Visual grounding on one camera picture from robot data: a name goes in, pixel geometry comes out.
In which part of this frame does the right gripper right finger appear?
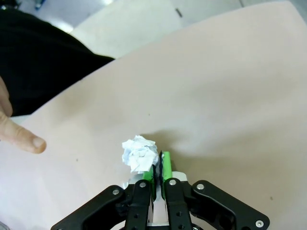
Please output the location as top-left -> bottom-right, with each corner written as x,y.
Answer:
159,150 -> 271,230

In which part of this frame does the person's left hand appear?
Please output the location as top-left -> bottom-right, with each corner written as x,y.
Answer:
0,76 -> 47,154

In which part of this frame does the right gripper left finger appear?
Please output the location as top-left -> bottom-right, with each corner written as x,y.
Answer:
50,164 -> 159,230

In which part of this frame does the white paper ball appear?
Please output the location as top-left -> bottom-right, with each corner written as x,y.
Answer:
121,135 -> 159,174

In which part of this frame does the person in white sweater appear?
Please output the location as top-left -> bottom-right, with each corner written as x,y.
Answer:
0,11 -> 116,118

